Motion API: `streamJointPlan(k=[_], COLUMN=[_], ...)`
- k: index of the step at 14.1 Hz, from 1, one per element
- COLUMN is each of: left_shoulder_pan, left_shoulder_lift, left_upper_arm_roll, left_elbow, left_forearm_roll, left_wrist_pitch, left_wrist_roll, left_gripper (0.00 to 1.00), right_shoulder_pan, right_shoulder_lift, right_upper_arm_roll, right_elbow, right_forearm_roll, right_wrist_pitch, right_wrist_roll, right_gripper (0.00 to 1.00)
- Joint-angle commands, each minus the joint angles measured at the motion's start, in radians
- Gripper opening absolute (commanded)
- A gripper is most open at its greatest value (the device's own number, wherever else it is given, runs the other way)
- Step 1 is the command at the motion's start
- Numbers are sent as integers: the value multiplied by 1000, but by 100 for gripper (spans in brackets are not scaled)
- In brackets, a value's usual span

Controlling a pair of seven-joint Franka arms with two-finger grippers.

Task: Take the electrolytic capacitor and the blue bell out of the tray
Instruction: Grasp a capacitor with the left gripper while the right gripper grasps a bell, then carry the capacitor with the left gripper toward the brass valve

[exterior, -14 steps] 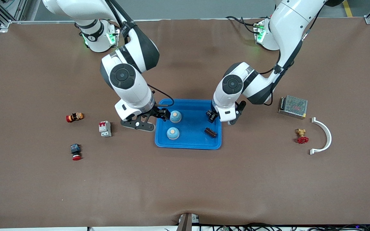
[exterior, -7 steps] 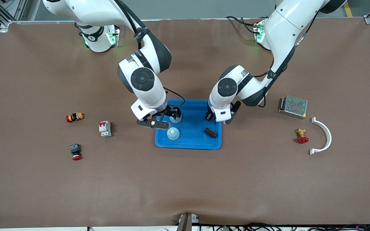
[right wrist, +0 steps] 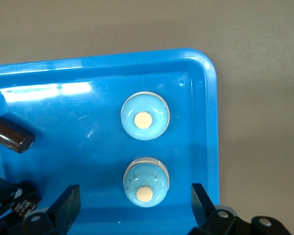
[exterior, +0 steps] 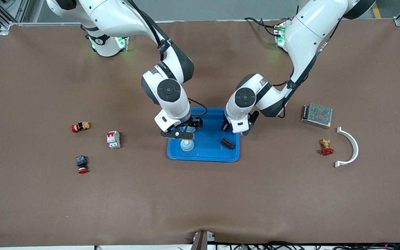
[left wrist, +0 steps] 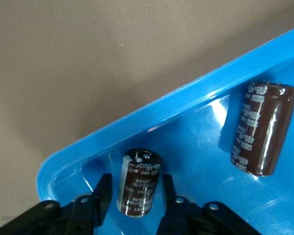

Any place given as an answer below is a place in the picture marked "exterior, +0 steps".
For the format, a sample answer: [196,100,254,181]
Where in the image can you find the blue plastic tray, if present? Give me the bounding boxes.
[167,107,240,163]

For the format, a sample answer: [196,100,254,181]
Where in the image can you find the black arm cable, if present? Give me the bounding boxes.
[127,0,208,118]
[279,21,343,119]

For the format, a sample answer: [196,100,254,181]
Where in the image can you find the metal mesh power supply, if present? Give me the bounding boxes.
[301,103,333,130]

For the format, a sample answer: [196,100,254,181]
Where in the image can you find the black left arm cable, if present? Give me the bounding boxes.
[279,21,343,119]

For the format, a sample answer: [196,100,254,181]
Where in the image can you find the brass valve red handwheel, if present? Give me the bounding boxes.
[319,139,334,156]

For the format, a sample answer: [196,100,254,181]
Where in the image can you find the white red circuit breaker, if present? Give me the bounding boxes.
[107,131,121,149]

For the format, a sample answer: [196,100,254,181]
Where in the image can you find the red mushroom emergency stop button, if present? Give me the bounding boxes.
[76,156,89,174]

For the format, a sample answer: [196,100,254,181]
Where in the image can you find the brown table mat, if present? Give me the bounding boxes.
[0,19,400,248]

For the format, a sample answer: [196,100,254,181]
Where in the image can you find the black left base cable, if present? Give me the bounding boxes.
[243,17,284,38]

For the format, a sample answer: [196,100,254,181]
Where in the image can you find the black cable bundle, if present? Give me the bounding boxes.
[177,241,400,250]

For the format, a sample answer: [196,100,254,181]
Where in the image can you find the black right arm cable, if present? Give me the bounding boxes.
[127,0,208,118]

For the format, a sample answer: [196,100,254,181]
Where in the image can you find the orange red push button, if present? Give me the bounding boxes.
[71,122,91,133]

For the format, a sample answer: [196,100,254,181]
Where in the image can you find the white curved plastic bracket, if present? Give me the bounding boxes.
[335,127,359,168]

